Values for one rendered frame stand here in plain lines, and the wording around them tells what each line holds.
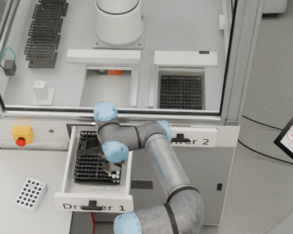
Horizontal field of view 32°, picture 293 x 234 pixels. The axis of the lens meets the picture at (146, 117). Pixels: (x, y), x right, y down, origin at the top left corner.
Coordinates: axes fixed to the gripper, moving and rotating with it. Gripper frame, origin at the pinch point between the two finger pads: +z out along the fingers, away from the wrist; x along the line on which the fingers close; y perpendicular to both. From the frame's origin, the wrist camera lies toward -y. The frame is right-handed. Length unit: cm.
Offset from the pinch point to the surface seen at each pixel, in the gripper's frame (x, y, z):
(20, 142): 15.2, -37.2, 6.6
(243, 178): 57, 65, 95
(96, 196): -10.0, -3.4, 3.2
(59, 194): -10.0, -16.7, 3.2
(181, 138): 18.0, 27.3, 4.4
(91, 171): 2.3, -6.9, 5.9
